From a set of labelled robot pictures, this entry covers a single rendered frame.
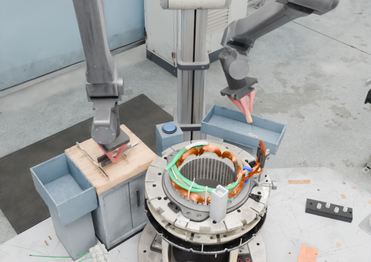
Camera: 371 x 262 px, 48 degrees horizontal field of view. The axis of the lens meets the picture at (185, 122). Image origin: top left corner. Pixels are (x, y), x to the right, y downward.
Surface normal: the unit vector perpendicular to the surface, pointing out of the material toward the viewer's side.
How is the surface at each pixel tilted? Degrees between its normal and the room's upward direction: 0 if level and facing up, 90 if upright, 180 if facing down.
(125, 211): 90
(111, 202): 90
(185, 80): 90
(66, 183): 0
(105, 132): 93
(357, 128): 0
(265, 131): 0
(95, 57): 105
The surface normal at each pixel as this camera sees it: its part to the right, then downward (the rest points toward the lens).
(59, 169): 0.62, 0.50
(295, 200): 0.02, -0.78
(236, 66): 0.15, 0.38
